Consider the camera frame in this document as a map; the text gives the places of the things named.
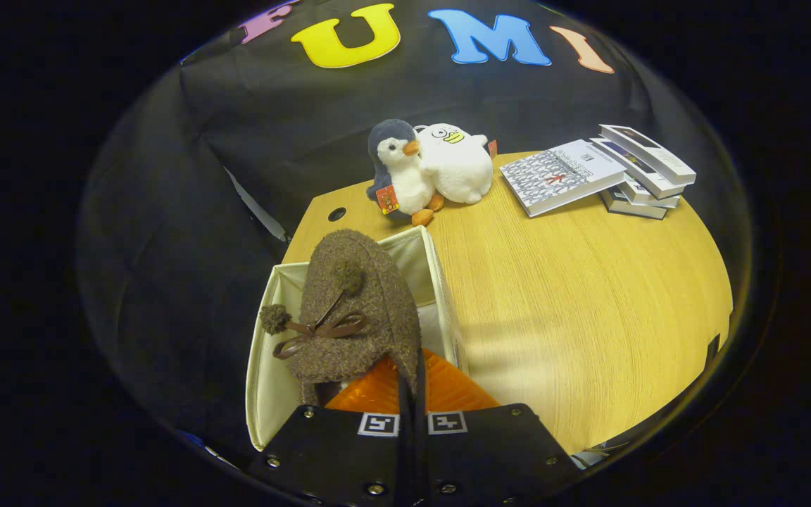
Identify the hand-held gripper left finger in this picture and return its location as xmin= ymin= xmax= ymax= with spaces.
xmin=248 ymin=356 xmax=415 ymax=507

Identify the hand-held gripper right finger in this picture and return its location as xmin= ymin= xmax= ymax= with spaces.
xmin=415 ymin=348 xmax=581 ymax=507

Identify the beige fabric storage box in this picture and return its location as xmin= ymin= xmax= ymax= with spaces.
xmin=245 ymin=225 xmax=466 ymax=452

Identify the brown fuzzy slipper shoe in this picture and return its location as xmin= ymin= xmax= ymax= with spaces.
xmin=259 ymin=229 xmax=424 ymax=408

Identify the black backdrop cloth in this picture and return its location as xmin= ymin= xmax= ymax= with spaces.
xmin=75 ymin=0 xmax=751 ymax=458

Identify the grey white penguin plush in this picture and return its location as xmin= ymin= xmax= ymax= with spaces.
xmin=366 ymin=118 xmax=445 ymax=227

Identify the book with patterned cover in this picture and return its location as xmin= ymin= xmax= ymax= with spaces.
xmin=499 ymin=139 xmax=627 ymax=218

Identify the white duck plush toy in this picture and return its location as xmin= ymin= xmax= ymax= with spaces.
xmin=416 ymin=123 xmax=498 ymax=205

